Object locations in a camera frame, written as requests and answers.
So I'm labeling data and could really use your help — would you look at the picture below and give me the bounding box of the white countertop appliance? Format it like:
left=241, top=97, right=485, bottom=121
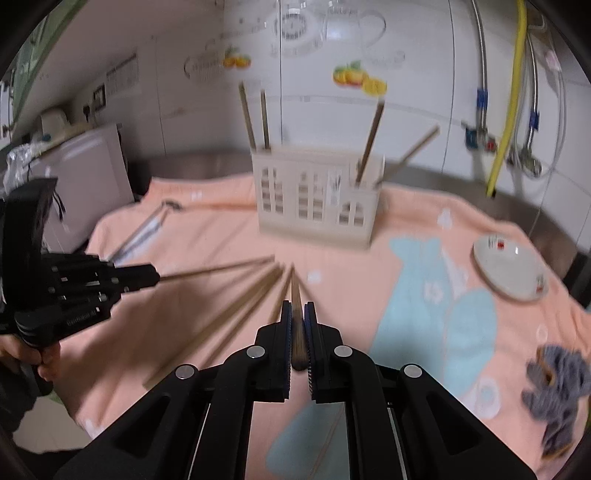
left=41, top=124, right=136, bottom=254

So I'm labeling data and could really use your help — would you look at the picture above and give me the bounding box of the white flexible hose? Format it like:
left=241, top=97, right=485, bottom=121
left=512, top=39, right=568, bottom=178

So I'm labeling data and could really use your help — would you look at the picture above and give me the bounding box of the cream plastic container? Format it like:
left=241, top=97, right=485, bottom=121
left=39, top=107, right=71, bottom=136

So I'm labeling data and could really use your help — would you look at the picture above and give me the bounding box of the braided metal hose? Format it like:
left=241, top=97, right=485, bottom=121
left=468, top=0, right=489, bottom=136
left=524, top=31, right=541, bottom=153

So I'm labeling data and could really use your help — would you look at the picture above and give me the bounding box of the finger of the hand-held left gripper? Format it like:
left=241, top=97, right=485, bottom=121
left=50, top=279, right=158, bottom=315
left=47, top=254, right=161, bottom=283

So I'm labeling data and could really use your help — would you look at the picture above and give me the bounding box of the wall cabinet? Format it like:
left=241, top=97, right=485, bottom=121
left=9, top=0, right=88, bottom=114

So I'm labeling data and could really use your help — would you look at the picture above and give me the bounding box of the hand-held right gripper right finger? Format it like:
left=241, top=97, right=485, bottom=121
left=304, top=301, right=540, bottom=480

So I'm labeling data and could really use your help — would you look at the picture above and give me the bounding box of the white floral bowl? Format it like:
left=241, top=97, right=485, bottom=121
left=472, top=233, right=550, bottom=301

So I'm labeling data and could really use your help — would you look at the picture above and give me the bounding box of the peach printed towel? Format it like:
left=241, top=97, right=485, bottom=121
left=74, top=178, right=591, bottom=480

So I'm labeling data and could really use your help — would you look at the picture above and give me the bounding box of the yellow gas hose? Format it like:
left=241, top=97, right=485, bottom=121
left=485, top=0, right=528, bottom=198

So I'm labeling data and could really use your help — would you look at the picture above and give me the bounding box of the bunch of wooden chopsticks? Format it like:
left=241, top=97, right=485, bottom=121
left=142, top=264, right=294, bottom=388

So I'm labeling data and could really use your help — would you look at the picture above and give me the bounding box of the metal water valve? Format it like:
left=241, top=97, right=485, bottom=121
left=507, top=147, right=544, bottom=177
left=462, top=122, right=500, bottom=154

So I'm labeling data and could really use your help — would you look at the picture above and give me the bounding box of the clear plastic bag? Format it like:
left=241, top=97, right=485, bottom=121
left=4, top=143, right=40, bottom=183

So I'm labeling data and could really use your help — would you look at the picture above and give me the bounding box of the brown wooden chopstick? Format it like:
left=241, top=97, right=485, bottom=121
left=260, top=89, right=271, bottom=149
left=290, top=265, right=311, bottom=372
left=238, top=82, right=257, bottom=151
left=356, top=100, right=386, bottom=184

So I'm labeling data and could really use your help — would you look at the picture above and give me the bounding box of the metal spoon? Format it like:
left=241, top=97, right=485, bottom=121
left=108, top=199, right=185, bottom=266

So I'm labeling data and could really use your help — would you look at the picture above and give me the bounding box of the white wall notice paper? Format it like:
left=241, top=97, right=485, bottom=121
left=105, top=52, right=139, bottom=96

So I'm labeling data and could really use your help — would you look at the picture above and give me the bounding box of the grey knitted rag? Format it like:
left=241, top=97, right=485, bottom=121
left=522, top=344, right=591, bottom=457

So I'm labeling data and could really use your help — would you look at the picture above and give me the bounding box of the cream plastic utensil holder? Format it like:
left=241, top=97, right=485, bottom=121
left=250, top=147, right=385, bottom=250

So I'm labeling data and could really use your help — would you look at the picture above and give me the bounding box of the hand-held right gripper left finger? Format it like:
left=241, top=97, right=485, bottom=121
left=53, top=301, right=293, bottom=480

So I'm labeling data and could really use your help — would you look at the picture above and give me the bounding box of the person's left hand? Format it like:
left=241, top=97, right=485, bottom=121
left=0, top=338, right=61, bottom=383

